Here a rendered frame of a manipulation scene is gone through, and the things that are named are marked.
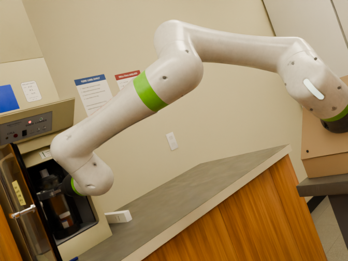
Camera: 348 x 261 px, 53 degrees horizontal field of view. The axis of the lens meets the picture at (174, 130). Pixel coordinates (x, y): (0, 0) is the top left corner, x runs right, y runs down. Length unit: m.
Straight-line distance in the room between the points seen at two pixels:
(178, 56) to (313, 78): 0.39
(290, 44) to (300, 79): 0.16
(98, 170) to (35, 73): 0.55
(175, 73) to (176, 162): 1.48
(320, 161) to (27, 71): 1.11
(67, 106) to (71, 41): 0.83
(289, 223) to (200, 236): 0.66
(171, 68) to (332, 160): 0.62
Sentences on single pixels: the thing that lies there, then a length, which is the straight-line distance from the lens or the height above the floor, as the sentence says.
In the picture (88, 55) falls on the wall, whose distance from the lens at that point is 2.16.
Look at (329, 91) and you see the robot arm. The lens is 1.08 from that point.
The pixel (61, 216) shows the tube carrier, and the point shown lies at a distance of 1.42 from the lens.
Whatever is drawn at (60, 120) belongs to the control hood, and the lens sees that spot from 1.39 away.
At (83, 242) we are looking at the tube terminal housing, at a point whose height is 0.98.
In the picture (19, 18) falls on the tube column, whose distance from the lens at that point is 1.55.
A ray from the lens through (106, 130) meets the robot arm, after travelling 1.00.
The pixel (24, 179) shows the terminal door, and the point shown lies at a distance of 1.03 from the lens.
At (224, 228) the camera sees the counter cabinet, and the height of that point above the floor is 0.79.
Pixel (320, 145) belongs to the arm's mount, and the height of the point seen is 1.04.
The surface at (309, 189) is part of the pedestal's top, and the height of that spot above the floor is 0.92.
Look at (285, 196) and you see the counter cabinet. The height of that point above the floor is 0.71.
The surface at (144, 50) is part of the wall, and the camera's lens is 2.43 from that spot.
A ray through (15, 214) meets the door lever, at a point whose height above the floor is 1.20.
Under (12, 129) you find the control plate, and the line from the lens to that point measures 1.30.
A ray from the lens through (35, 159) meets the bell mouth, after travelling 1.41.
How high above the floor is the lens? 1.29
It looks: 2 degrees down
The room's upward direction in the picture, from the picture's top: 21 degrees counter-clockwise
